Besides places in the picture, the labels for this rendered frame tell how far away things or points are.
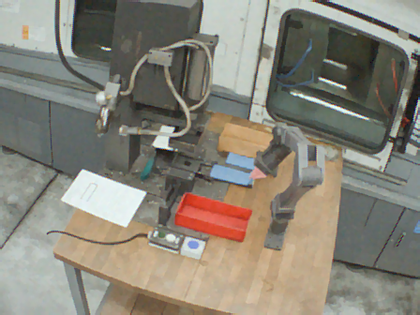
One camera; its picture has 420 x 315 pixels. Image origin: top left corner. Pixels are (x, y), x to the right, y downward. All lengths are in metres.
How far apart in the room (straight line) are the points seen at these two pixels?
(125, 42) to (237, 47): 0.79
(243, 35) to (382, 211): 1.24
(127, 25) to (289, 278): 1.04
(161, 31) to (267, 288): 0.93
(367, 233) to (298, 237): 1.03
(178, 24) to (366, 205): 1.54
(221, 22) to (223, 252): 1.10
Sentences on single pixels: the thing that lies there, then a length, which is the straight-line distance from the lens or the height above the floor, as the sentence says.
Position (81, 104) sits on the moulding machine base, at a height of 0.69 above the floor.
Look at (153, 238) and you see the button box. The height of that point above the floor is 0.93.
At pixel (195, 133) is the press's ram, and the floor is 1.15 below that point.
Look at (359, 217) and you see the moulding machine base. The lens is 2.68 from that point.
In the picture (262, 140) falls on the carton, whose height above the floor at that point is 0.93.
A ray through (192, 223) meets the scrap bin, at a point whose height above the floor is 0.93.
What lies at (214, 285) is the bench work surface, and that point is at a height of 0.90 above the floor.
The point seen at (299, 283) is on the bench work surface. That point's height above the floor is 0.90.
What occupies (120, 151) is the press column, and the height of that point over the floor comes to 1.00.
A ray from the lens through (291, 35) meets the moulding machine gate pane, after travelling 2.17.
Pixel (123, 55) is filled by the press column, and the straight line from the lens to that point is 1.68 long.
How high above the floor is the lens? 2.15
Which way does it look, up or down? 37 degrees down
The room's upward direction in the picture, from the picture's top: 9 degrees clockwise
